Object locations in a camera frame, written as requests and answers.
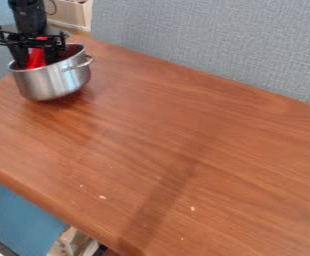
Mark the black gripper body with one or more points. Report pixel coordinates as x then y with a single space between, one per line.
30 32

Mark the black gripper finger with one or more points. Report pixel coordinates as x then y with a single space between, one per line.
51 54
21 55

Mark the red plastic block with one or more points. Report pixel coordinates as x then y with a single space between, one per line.
37 58

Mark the stainless steel pot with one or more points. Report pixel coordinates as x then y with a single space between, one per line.
55 80

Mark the beige wooden cabinet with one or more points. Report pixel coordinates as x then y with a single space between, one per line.
70 13

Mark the white frame under table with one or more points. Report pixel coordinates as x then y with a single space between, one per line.
74 243

